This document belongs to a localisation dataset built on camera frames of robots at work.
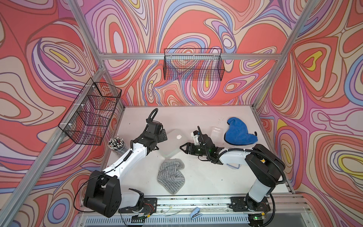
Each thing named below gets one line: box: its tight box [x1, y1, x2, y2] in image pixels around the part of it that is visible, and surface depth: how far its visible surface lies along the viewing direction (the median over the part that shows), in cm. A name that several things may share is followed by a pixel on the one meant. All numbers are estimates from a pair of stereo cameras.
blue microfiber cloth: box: [224, 117, 259, 146], surface depth 101 cm
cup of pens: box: [107, 135, 126, 154], surface depth 79 cm
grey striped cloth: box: [156, 158, 186, 195], surface depth 82 cm
